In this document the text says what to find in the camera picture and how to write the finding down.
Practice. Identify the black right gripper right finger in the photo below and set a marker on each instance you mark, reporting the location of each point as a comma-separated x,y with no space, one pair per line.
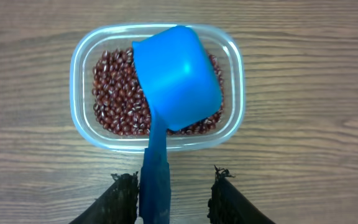
228,206

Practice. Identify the clear plastic food container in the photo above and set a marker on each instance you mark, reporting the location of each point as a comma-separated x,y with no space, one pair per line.
89,50

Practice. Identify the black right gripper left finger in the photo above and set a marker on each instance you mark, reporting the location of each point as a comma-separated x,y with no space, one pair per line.
117,205

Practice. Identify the blue plastic measuring scoop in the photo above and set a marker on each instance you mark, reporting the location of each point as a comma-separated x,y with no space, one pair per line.
181,88

